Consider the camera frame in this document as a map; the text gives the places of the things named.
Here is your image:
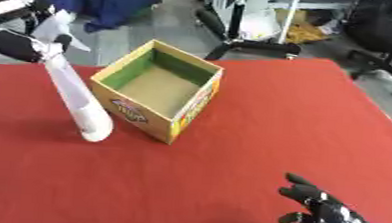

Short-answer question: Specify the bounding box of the black office chair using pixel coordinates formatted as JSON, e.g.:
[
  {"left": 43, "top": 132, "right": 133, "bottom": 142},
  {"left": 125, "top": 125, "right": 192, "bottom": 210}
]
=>
[{"left": 338, "top": 0, "right": 392, "bottom": 98}]

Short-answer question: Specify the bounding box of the black stand with legs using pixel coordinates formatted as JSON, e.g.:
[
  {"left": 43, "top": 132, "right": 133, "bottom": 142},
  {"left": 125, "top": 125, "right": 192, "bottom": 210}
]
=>
[{"left": 189, "top": 0, "right": 307, "bottom": 69}]

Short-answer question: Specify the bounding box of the yellow bag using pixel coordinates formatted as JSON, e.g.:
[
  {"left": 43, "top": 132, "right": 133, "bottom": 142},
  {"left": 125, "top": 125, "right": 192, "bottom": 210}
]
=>
[{"left": 270, "top": 7, "right": 334, "bottom": 48}]

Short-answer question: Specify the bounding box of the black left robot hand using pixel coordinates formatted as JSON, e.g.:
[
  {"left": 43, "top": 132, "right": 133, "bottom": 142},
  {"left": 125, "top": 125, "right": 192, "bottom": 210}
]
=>
[{"left": 0, "top": 28, "right": 75, "bottom": 68}]

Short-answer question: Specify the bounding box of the white metal frame table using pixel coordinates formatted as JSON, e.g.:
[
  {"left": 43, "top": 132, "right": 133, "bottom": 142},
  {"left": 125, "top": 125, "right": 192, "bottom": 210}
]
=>
[{"left": 209, "top": 0, "right": 359, "bottom": 51}]

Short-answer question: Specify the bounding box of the tan cardboard box green inside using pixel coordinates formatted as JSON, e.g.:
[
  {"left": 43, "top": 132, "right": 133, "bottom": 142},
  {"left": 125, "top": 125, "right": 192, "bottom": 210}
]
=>
[{"left": 83, "top": 34, "right": 228, "bottom": 149}]

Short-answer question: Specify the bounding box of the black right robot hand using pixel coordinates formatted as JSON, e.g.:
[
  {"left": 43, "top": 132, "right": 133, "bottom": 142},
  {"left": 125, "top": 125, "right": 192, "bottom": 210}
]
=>
[{"left": 275, "top": 171, "right": 377, "bottom": 223}]

